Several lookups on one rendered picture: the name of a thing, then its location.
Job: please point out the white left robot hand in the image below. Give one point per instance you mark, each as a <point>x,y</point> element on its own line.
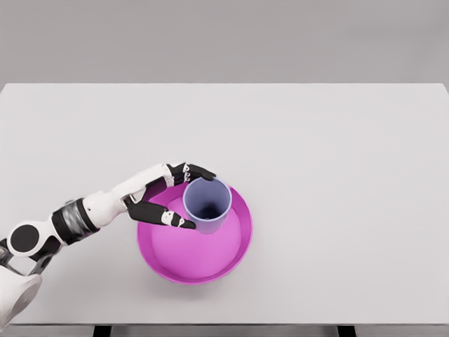
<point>140,182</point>

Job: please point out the lavender blue cup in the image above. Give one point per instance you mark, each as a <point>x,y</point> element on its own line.
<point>207,205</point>

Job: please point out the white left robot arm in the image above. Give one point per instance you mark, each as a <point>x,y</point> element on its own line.
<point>70,219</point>

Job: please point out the magenta round plate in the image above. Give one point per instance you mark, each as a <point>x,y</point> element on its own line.
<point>196,252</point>

